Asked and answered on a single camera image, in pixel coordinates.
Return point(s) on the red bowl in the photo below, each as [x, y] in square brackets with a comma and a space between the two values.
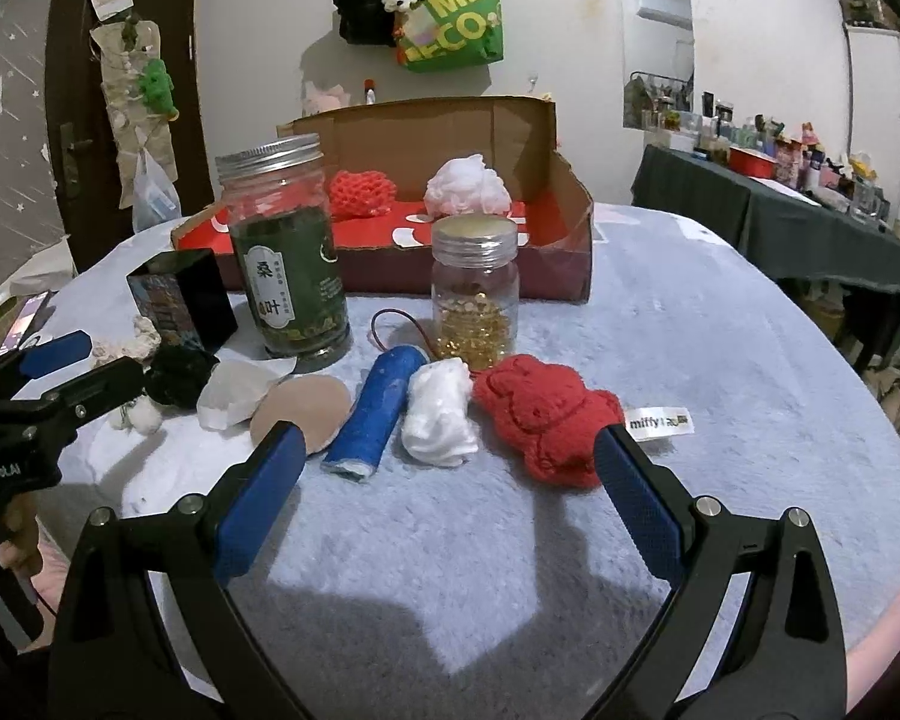
[750, 159]

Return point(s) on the dark brown door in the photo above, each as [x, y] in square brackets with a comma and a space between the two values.
[120, 90]

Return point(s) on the smartphone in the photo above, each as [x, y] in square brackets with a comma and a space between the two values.
[22, 322]

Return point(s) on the red mesh sponge ball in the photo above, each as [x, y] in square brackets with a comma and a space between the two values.
[361, 195]

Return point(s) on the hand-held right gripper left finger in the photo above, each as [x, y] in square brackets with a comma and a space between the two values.
[264, 491]

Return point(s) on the clear jar of gold beads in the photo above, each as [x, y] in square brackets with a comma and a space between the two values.
[474, 296]

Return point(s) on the green tote bag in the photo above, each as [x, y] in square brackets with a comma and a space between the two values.
[450, 19]

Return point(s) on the black rectangular box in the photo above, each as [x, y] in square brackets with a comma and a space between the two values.
[184, 300]

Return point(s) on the person's left hand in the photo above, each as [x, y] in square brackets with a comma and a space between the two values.
[19, 540]

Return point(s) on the wall mirror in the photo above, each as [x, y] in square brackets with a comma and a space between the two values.
[656, 52]

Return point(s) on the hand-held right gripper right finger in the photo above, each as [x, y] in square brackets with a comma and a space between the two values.
[637, 495]

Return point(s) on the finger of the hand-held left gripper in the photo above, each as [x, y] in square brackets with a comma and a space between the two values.
[54, 352]
[94, 390]

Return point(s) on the white tissue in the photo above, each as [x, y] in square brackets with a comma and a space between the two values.
[234, 392]

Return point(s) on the cardboard box with red lining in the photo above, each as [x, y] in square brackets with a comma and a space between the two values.
[450, 240]

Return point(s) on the black hanging bag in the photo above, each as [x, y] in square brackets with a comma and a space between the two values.
[360, 0]

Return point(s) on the row of bottles and cosmetics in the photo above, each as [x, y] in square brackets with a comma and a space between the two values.
[780, 142]

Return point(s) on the round beige powder puff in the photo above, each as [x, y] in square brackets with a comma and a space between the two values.
[305, 411]

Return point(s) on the clear plastic bag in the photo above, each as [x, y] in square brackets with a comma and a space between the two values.
[154, 195]

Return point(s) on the table with dark green cloth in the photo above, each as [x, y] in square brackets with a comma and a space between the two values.
[795, 225]

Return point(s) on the green plush toy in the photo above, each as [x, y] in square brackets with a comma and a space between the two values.
[157, 86]

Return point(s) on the white bath pouf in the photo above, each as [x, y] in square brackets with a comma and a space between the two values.
[466, 185]

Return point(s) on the white soft foam lump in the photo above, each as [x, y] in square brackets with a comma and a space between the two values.
[439, 414]

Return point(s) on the white bottle with red cap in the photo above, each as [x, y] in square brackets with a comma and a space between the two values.
[370, 91]

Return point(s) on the blue sponge roll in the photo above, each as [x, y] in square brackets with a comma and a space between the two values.
[376, 412]

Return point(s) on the pink plush item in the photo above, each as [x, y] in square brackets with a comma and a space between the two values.
[322, 99]

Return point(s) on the white cabinet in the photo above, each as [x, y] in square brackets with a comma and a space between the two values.
[885, 105]

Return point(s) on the red plush rabbit towel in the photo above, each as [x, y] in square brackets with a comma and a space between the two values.
[544, 416]

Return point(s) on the black fuzzy ball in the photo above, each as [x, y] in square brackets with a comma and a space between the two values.
[178, 380]

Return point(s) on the green tea leaf jar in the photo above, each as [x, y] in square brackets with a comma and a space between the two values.
[289, 262]

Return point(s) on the beige hanging door organizer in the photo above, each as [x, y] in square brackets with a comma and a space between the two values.
[131, 127]

